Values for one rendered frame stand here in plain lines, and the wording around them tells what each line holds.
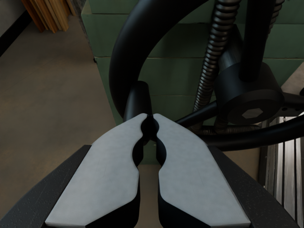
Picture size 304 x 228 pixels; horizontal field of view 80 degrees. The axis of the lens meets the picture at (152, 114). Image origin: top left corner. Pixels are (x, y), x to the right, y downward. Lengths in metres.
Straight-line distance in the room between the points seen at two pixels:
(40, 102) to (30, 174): 0.47
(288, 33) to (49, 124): 1.18
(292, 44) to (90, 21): 0.37
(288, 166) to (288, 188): 0.09
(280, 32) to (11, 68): 1.64
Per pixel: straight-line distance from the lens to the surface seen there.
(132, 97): 0.15
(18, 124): 1.36
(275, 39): 0.43
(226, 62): 0.23
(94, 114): 1.20
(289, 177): 0.93
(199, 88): 0.29
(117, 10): 0.34
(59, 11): 1.87
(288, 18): 0.28
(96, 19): 0.36
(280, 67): 0.49
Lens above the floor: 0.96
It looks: 57 degrees down
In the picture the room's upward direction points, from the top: 1 degrees clockwise
